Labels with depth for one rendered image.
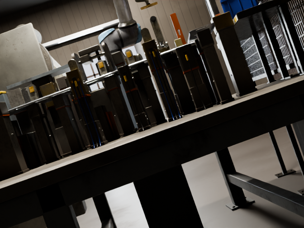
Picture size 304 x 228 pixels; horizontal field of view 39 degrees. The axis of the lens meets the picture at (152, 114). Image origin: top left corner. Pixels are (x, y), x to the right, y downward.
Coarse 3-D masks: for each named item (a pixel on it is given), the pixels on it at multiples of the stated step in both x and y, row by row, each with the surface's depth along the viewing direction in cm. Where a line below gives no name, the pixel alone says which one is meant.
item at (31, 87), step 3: (30, 87) 218; (33, 87) 218; (30, 90) 217; (33, 90) 217; (36, 90) 219; (30, 93) 218; (33, 93) 218; (36, 93) 217; (30, 96) 218; (33, 96) 217; (36, 96) 217; (33, 99) 217
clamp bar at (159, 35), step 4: (152, 16) 213; (152, 20) 213; (156, 20) 215; (152, 24) 215; (156, 24) 216; (156, 28) 216; (160, 28) 214; (156, 32) 215; (160, 32) 214; (156, 36) 214; (160, 36) 215; (160, 40) 215; (164, 40) 213; (164, 44) 213; (160, 48) 213
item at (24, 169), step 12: (0, 108) 184; (0, 120) 185; (0, 132) 185; (12, 132) 189; (0, 144) 185; (12, 144) 185; (0, 156) 185; (12, 156) 185; (0, 168) 185; (12, 168) 185; (24, 168) 188; (0, 180) 185
